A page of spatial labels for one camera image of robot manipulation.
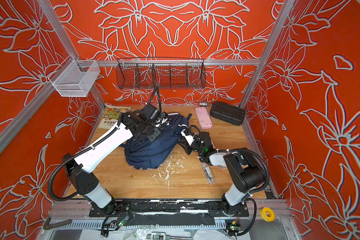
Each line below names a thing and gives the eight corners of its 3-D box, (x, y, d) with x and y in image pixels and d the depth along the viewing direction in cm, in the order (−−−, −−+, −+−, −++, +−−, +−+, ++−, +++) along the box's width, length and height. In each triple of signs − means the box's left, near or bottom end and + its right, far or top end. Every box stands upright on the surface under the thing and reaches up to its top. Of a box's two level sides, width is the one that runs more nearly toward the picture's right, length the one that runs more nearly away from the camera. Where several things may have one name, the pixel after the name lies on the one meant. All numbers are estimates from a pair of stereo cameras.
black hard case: (207, 116, 114) (208, 111, 109) (212, 105, 122) (213, 100, 117) (240, 127, 107) (243, 121, 102) (243, 114, 115) (246, 109, 110)
